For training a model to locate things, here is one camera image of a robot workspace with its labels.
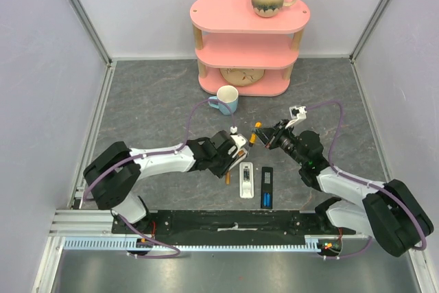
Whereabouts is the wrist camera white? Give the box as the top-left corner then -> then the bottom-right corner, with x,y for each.
286,106 -> 307,128
229,126 -> 248,156

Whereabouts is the light blue cable duct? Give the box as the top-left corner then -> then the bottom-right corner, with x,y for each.
64,237 -> 337,253

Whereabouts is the left aluminium frame post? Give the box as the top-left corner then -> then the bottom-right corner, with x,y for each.
68,0 -> 112,66

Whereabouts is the wide white remote control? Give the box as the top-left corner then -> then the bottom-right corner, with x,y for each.
239,162 -> 254,199

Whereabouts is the light blue mug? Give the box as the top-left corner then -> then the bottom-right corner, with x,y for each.
208,85 -> 239,115

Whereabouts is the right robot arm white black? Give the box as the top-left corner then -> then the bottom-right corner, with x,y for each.
252,119 -> 434,257

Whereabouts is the right aluminium frame post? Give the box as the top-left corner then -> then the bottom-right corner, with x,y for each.
349,0 -> 391,63

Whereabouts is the blue battery right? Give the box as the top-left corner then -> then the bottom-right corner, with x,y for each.
267,194 -> 272,207

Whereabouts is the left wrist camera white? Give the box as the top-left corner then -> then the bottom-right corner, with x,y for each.
229,126 -> 248,156

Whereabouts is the aluminium frame post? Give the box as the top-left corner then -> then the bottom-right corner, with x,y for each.
349,0 -> 391,63
68,0 -> 112,66

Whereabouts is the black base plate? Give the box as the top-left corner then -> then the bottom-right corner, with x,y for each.
133,210 -> 355,246

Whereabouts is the black remote control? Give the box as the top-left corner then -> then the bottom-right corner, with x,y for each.
261,167 -> 274,209

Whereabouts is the slim white remote control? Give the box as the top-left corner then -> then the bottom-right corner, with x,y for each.
230,149 -> 248,169

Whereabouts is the pink three tier shelf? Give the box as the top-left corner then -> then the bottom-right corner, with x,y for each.
190,0 -> 311,97

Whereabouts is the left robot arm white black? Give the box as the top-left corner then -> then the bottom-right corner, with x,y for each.
83,130 -> 248,233

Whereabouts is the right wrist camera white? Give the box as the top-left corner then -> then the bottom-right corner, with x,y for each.
286,106 -> 307,128

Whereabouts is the orange handled screwdriver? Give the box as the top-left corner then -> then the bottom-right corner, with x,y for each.
248,121 -> 261,150

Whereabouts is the beige patterned plate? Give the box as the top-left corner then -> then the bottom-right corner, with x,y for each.
219,68 -> 265,86

